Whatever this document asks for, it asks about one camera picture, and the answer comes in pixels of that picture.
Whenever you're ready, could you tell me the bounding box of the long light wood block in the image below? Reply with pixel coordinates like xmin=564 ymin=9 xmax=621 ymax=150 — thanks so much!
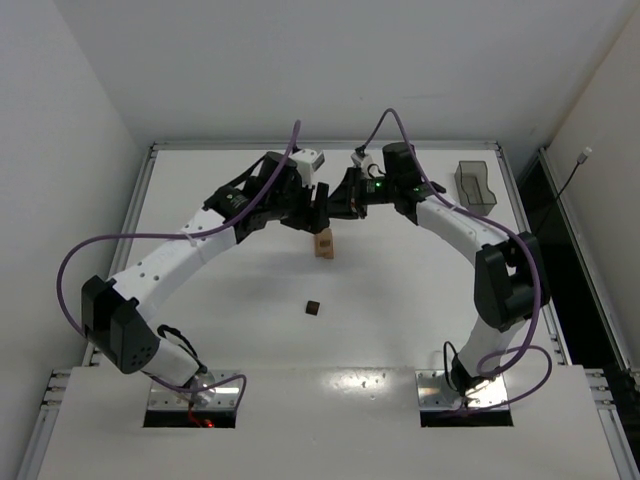
xmin=314 ymin=228 xmax=333 ymax=257

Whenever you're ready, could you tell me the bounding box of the small dark wood cube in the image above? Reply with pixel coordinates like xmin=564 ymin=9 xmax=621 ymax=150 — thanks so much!
xmin=305 ymin=300 xmax=320 ymax=316

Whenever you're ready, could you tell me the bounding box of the clear grey plastic bin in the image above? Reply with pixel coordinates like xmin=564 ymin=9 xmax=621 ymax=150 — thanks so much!
xmin=454 ymin=161 xmax=497 ymax=216

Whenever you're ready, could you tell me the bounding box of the light wood rectangular block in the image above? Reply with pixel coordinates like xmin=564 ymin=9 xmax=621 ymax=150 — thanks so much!
xmin=314 ymin=235 xmax=328 ymax=258

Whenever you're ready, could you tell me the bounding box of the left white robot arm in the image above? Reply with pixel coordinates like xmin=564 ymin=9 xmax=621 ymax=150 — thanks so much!
xmin=81 ymin=149 xmax=329 ymax=395

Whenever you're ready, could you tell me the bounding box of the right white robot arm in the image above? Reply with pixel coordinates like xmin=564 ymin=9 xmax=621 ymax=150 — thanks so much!
xmin=329 ymin=142 xmax=550 ymax=395

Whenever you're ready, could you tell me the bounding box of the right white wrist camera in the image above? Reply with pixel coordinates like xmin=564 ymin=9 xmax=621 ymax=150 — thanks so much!
xmin=351 ymin=146 xmax=384 ymax=179

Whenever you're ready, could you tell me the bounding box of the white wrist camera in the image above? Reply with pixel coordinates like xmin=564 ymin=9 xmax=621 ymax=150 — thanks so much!
xmin=290 ymin=149 xmax=325 ymax=187
xmin=351 ymin=146 xmax=384 ymax=179

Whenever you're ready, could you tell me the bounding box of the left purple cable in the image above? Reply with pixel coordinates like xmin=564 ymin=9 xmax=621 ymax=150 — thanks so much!
xmin=55 ymin=118 xmax=304 ymax=409

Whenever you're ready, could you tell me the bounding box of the purple cable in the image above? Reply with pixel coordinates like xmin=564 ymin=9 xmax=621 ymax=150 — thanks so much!
xmin=55 ymin=118 xmax=304 ymax=409
xmin=362 ymin=108 xmax=554 ymax=417

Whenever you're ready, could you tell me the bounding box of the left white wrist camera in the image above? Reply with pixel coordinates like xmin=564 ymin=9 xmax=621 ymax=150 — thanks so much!
xmin=290 ymin=149 xmax=325 ymax=187

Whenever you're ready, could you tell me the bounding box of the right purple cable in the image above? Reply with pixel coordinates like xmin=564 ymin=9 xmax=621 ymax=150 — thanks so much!
xmin=362 ymin=108 xmax=554 ymax=417

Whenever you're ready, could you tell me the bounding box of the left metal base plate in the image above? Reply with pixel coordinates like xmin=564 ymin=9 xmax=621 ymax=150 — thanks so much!
xmin=147 ymin=370 xmax=246 ymax=413

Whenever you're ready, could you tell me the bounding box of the metal base plate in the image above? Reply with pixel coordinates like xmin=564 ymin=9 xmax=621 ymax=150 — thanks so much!
xmin=415 ymin=369 xmax=509 ymax=413
xmin=147 ymin=370 xmax=246 ymax=413

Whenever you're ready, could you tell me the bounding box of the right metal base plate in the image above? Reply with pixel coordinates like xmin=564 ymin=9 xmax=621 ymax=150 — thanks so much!
xmin=415 ymin=369 xmax=509 ymax=413

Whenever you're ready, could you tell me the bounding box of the black wall cable with plug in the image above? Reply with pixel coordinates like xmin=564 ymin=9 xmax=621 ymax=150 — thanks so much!
xmin=542 ymin=146 xmax=594 ymax=221

